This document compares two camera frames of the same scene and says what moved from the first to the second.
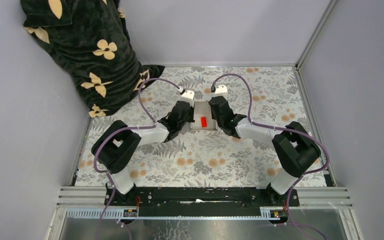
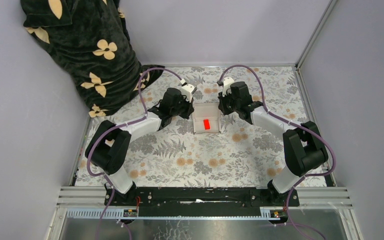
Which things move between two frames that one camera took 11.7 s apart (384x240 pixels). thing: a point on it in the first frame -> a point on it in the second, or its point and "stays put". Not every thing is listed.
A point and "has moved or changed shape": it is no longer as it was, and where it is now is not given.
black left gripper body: [189, 119] -> [182, 109]
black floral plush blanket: [92, 38] stays put
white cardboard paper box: [202, 116] stays put
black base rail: [201, 199] stays put
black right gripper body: [219, 123] -> [229, 106]
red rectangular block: [204, 122] has moved or changed shape
